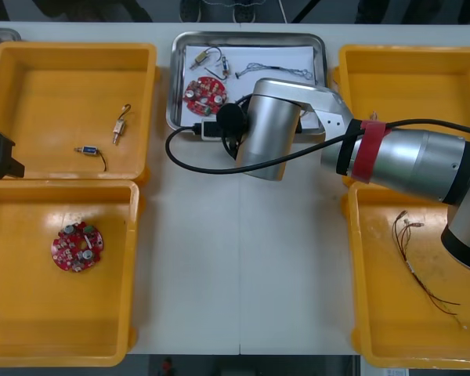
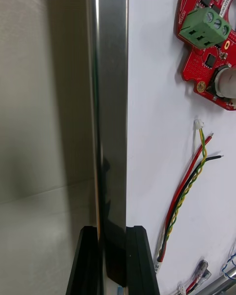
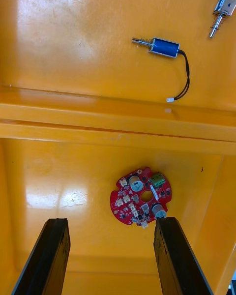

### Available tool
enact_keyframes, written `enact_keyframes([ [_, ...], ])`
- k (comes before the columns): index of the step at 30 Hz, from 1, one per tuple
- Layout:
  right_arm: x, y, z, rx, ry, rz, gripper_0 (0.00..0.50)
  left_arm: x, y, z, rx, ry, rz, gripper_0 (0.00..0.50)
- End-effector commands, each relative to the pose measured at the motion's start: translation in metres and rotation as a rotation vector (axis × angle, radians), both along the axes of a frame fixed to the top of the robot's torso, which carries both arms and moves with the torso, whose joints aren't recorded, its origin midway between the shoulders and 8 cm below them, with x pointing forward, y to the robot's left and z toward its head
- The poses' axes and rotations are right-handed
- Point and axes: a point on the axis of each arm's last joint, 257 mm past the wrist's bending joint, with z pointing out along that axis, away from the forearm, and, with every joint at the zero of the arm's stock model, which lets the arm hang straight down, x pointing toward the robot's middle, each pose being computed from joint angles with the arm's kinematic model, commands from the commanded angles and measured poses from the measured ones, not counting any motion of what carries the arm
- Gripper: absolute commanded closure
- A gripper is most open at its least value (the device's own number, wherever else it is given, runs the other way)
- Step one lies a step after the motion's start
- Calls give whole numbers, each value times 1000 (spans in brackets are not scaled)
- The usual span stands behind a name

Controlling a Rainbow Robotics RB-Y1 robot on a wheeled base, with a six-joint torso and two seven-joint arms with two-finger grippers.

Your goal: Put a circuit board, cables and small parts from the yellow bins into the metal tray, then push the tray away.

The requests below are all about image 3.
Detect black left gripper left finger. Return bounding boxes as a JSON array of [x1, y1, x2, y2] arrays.
[[11, 217, 71, 295]]

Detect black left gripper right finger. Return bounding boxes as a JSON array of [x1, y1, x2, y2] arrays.
[[153, 216, 215, 295]]

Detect round red circuit board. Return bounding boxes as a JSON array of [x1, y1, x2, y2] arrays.
[[109, 166, 172, 230]]

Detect yellow-orange plastic bin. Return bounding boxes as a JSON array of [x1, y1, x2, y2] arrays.
[[0, 120, 236, 295], [0, 0, 236, 143]]

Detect blue label solenoid with cable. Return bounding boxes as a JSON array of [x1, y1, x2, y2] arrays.
[[131, 37, 191, 103]]

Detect white label solenoid with cable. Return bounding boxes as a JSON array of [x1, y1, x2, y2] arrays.
[[208, 0, 236, 39]]

